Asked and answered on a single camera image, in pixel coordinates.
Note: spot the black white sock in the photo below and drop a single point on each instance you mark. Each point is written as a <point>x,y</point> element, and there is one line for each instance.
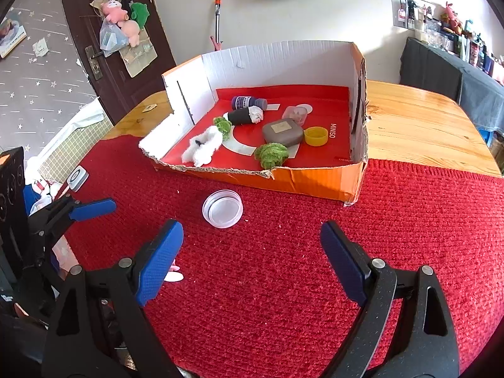
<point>245,116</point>

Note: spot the orange white cardboard box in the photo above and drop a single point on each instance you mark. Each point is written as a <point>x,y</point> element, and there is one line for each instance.
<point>330,76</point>

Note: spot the small tag on table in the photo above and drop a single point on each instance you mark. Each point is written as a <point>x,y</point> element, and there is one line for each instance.
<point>149,108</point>

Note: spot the grey square compact case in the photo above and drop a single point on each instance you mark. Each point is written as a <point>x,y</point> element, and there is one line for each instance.
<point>284,131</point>

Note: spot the orange tipped broom stick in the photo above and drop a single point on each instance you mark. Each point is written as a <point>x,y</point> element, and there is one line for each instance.
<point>215,38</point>

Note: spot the brass door handle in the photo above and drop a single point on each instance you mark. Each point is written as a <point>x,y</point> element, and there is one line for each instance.
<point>93,59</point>

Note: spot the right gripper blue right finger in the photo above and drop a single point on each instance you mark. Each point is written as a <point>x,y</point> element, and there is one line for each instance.
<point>348,260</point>

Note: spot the white round jar lid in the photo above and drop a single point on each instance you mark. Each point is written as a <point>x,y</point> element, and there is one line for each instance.
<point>223,209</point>

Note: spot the green plush toy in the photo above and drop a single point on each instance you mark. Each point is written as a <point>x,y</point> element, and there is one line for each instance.
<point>139,13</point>

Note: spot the purple paint bottle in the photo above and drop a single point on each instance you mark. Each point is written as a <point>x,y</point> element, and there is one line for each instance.
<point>240,102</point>

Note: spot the clear small plastic case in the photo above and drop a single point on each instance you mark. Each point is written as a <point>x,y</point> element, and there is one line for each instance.
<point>297,113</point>

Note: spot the white square charger device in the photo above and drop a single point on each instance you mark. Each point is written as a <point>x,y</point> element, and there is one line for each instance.
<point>77,178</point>

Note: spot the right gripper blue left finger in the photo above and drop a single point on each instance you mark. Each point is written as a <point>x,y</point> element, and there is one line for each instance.
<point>154,259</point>

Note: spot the green knitted scrunchie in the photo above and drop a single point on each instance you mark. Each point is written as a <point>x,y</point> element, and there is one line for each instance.
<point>271,155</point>
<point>224,126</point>

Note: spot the red knitted cloth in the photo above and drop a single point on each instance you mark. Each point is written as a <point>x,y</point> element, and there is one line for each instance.
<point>260,299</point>

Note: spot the pink plush toy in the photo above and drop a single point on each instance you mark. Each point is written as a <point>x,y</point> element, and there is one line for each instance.
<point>115,14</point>

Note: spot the clear plastic bag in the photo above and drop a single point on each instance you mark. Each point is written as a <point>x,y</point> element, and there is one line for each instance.
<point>111,38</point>

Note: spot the dark brown door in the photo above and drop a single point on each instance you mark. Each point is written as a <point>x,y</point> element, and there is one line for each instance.
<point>117,91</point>

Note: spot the yellow bottle cap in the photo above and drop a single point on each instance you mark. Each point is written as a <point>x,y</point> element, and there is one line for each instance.
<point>316,136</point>

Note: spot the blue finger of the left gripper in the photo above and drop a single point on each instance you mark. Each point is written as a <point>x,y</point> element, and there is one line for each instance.
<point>86,211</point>

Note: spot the beige hanging pouch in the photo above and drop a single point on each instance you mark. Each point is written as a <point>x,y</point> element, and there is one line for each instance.
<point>136,59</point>

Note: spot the white fluffy star scrunchie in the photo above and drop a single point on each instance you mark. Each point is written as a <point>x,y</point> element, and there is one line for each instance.
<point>203,146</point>

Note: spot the pink mushroom hair clip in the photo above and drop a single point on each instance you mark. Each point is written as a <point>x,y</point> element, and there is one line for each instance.
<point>173,275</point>

